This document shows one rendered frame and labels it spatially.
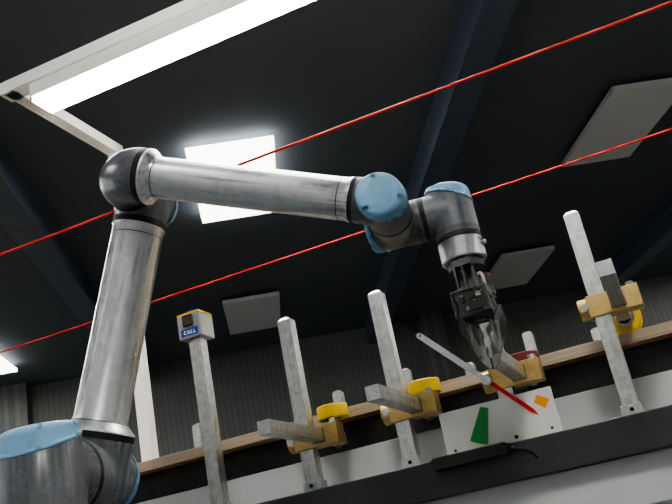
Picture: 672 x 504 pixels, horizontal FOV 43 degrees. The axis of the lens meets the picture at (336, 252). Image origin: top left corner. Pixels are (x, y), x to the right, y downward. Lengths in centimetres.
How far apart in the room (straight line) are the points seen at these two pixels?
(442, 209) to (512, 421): 53
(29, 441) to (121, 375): 27
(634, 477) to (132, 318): 110
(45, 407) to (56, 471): 971
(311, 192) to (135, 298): 46
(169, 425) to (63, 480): 936
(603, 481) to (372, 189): 81
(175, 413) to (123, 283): 918
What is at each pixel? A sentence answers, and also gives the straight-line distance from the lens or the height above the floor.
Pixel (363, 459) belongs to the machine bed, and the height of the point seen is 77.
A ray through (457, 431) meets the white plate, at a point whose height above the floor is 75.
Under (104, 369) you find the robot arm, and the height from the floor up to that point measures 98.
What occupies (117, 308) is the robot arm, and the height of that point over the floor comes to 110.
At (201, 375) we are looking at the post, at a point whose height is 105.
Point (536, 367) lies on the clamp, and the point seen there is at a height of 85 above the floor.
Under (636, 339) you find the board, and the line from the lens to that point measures 209.
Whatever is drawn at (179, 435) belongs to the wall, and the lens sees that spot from 1092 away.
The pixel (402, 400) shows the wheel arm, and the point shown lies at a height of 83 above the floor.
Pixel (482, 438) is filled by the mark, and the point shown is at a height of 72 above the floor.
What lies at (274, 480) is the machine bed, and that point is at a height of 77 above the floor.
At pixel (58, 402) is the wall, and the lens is 1129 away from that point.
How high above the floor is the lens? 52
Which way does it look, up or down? 20 degrees up
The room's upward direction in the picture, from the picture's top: 12 degrees counter-clockwise
